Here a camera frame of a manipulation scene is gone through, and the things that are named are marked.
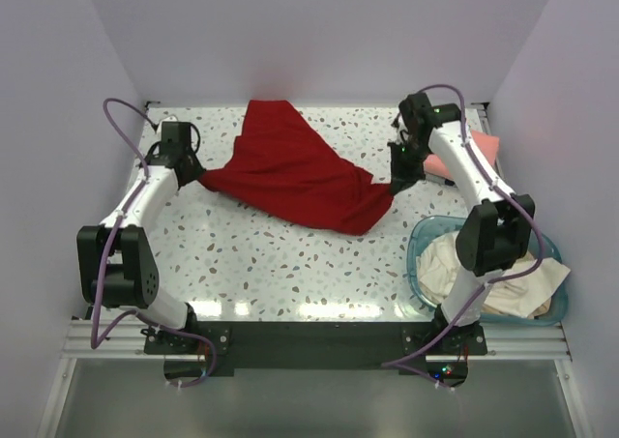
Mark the cream t shirt in basket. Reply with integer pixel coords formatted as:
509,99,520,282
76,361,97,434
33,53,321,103
416,232,571,319

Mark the red t shirt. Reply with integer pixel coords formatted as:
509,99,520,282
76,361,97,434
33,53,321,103
198,100,394,236

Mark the folded blue t shirt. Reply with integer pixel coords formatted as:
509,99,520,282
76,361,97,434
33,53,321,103
427,174,456,187

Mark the folded salmon pink t shirt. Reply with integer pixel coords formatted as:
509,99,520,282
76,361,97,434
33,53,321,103
424,126,499,180

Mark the aluminium frame rail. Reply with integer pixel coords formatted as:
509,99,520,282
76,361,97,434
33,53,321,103
61,317,573,360

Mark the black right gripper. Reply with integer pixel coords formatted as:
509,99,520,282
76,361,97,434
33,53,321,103
388,138,432,196

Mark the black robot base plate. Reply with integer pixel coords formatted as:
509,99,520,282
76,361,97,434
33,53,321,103
142,319,487,386

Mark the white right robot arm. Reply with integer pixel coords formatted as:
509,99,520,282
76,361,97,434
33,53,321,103
389,91,539,354

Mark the teal plastic laundry basket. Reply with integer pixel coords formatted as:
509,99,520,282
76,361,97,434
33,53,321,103
407,216,571,326

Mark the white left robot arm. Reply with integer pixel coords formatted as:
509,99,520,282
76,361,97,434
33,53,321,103
76,117,205,353

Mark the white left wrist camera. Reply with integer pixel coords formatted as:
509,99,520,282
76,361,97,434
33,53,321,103
151,115,178,132

